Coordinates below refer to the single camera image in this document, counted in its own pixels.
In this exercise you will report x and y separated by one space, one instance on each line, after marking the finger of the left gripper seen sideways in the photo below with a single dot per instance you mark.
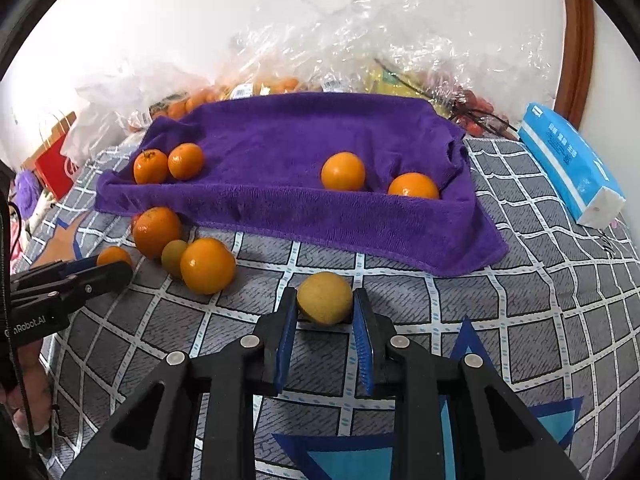
85 278

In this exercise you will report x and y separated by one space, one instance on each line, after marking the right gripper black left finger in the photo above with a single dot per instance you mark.
189 406

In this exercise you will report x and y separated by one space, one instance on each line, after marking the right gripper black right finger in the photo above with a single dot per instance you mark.
450 415

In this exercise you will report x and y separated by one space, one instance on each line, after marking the green kiwi fruit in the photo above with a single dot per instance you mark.
171 257
325 298

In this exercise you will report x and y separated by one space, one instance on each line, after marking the small orange kumquat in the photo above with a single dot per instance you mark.
207 266

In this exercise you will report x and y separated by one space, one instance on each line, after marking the large orange with stem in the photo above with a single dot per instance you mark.
151 167

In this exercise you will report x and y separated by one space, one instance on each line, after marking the medium orange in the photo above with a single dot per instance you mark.
186 161

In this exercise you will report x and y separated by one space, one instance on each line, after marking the small orange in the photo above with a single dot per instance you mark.
414 184
343 171

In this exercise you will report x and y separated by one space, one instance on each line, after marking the person's left hand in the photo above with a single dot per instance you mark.
38 395

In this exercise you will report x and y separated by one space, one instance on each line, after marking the red paper bag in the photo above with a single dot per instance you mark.
54 171

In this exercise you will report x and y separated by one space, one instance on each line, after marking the grey checked star blanket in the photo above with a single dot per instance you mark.
558 317

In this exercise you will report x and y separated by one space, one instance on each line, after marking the white plastic bag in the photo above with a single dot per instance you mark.
100 129

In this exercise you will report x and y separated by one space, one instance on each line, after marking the plastic bag of oranges left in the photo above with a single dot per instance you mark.
160 84

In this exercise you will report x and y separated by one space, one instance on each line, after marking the purple towel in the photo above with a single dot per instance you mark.
263 160

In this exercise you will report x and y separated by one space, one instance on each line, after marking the blue tissue pack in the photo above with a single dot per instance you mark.
584 183

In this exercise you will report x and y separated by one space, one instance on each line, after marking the large clear plastic bag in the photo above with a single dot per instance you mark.
405 48

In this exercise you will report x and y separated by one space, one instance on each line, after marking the brown wooden door frame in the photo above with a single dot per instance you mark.
577 59

